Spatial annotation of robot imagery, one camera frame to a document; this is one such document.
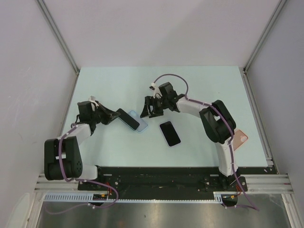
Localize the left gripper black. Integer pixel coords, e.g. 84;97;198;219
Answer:
90;103;120;125

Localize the slotted cable duct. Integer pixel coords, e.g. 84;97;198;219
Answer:
44;192;238;203

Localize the light blue phone case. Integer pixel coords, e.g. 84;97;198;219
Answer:
128;110;148;133

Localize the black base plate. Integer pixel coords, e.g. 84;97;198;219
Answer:
78;166;249;200

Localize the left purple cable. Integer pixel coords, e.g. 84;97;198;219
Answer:
45;123;119;216

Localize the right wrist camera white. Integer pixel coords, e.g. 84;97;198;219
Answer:
149;82;159;92

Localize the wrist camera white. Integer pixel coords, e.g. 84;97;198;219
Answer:
89;96;99;111
149;82;159;92

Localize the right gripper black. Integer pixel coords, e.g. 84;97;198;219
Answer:
141;96;169;118

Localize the black phone teal edge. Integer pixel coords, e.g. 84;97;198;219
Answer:
117;108;140;130

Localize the lilac phone case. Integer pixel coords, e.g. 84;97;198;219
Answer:
167;143;181;148

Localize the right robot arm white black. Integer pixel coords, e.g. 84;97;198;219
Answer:
140;82;238;190

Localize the blue phone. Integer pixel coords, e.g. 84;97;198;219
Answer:
160;121;181;145

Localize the aluminium rail frame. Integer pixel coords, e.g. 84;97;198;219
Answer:
244;174;294;194

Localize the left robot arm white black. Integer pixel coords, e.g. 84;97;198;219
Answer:
44;100;120;190

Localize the pink phone case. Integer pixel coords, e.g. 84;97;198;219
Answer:
233;128;248;151

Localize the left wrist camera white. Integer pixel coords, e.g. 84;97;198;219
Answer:
89;96;99;111

